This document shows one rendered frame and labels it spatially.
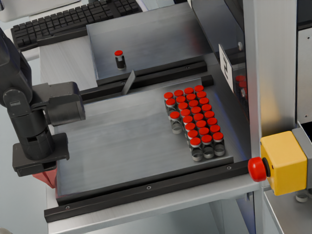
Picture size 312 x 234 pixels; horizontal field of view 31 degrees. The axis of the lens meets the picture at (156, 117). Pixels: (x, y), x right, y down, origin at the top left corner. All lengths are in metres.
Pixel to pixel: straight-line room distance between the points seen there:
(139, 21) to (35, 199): 1.09
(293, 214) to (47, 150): 0.45
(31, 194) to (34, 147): 1.40
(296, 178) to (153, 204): 0.28
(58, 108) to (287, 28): 0.40
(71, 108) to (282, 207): 0.41
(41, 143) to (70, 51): 0.54
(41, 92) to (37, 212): 1.40
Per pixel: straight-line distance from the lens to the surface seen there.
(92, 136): 1.21
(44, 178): 1.06
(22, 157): 1.04
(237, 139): 1.14
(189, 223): 2.13
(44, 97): 0.95
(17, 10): 1.87
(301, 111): 0.95
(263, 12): 0.81
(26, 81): 0.91
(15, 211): 2.37
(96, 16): 1.73
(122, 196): 1.04
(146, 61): 1.39
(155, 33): 1.49
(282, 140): 0.92
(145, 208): 1.04
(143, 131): 1.19
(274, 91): 0.90
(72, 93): 0.95
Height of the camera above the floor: 1.67
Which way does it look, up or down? 40 degrees down
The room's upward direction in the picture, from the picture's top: 11 degrees counter-clockwise
